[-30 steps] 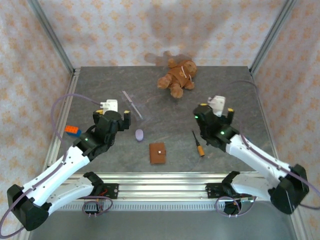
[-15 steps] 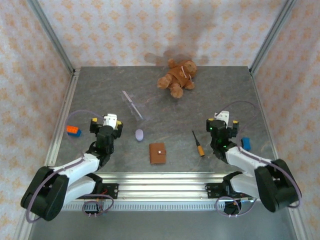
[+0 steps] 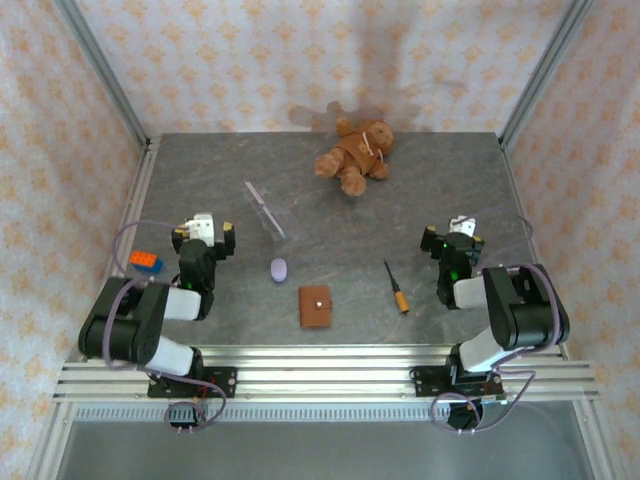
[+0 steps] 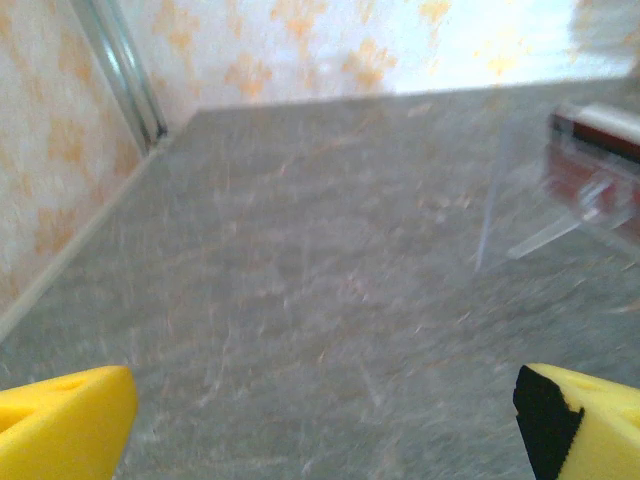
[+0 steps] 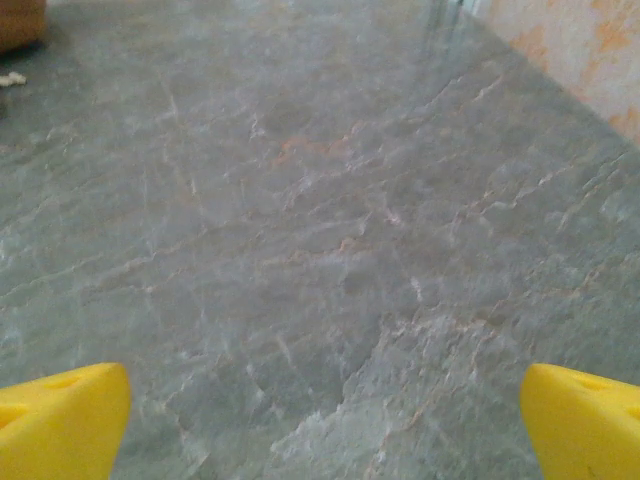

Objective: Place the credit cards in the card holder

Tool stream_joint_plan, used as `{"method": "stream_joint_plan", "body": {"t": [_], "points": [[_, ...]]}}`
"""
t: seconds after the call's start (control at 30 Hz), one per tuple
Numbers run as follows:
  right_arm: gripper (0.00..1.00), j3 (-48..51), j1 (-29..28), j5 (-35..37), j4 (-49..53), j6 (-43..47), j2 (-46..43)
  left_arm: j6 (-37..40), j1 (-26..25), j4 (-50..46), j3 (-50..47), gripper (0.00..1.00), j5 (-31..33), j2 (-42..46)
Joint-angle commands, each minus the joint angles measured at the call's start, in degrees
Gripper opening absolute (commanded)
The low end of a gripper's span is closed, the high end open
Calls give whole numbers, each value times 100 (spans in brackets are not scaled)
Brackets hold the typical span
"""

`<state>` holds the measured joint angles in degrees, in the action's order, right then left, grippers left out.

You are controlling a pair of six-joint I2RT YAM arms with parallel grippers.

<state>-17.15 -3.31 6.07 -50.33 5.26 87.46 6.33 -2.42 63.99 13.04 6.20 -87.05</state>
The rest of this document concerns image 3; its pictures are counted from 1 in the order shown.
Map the brown leather card holder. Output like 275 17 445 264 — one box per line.
298 284 333 330

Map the brown teddy bear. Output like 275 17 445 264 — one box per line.
313 115 396 197

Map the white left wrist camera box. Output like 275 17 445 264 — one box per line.
183 213 217 247

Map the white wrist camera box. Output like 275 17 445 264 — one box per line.
183 213 217 247
448 215 477 237

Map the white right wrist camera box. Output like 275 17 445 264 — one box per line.
448 215 477 237

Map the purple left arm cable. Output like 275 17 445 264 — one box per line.
102 219 226 432

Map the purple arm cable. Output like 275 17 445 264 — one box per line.
102 219 226 432
430 208 562 434

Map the aluminium side rail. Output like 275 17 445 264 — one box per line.
498 134 571 361
82 135 162 362

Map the orange handled screwdriver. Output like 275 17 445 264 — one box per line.
382 258 411 316

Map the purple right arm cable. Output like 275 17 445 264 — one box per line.
430 208 562 434

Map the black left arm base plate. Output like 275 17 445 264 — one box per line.
147 366 238 400

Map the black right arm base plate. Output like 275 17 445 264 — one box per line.
412 364 503 399

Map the aluminium mounting rail beam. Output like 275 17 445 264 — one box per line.
52 343 601 402

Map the aluminium frame post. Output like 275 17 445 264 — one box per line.
498 0 596 151
53 0 151 149

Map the grey slotted cable duct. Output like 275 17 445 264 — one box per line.
74 403 451 422

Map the aluminium frame leg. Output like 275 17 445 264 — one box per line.
572 399 621 480
24 402 76 480

